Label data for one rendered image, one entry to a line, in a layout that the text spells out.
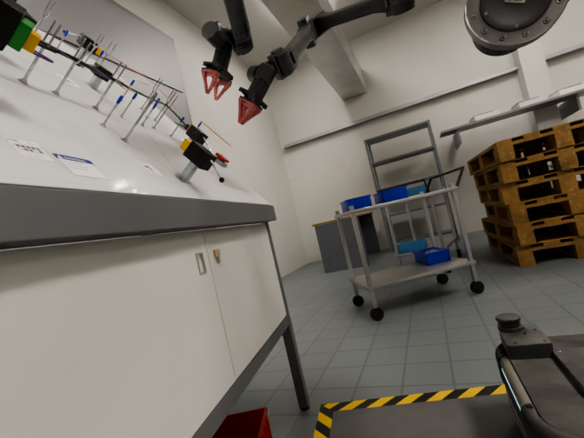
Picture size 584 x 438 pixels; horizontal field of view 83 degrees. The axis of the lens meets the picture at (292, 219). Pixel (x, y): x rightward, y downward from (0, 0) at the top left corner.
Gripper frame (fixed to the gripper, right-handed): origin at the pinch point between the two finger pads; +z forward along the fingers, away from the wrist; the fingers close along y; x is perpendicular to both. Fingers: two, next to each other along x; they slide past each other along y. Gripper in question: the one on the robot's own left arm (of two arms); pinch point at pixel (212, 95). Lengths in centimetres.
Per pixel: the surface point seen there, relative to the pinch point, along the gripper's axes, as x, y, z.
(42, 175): 29, 66, 36
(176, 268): 32, 37, 51
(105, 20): -246, -130, -101
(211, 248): 28, 20, 47
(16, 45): 16, 66, 19
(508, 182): 137, -221, -38
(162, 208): 30, 44, 38
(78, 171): 26, 59, 35
